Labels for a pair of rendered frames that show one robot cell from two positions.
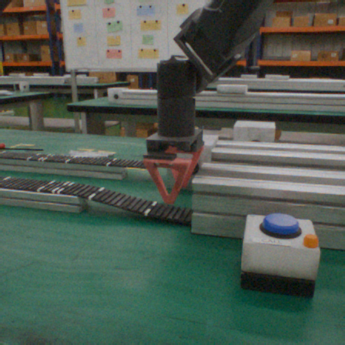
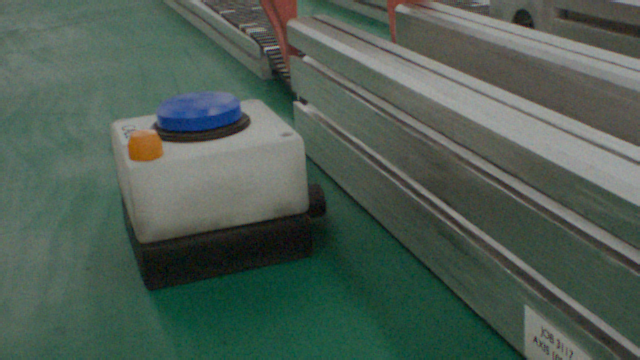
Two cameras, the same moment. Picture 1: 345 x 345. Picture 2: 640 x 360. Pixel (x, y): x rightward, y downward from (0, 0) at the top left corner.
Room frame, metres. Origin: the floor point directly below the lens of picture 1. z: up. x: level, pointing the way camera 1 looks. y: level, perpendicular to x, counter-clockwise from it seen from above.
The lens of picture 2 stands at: (0.21, -0.49, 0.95)
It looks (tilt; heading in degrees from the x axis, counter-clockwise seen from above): 20 degrees down; 59
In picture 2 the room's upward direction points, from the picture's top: 4 degrees counter-clockwise
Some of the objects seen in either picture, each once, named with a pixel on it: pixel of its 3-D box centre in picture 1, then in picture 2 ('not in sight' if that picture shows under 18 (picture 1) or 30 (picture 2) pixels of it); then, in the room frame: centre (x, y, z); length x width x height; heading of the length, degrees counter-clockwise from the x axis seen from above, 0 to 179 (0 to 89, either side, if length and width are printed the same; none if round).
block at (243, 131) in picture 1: (253, 143); not in sight; (0.90, -0.21, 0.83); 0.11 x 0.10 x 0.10; 165
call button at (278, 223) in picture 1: (280, 226); (199, 119); (0.37, -0.12, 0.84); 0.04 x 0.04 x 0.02
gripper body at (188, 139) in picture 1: (175, 122); not in sight; (0.54, 0.00, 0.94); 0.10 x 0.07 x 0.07; 164
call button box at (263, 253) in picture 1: (277, 248); (224, 180); (0.38, -0.13, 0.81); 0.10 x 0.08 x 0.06; 166
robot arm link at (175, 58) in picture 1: (177, 79); not in sight; (0.54, -0.01, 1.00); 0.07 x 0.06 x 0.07; 162
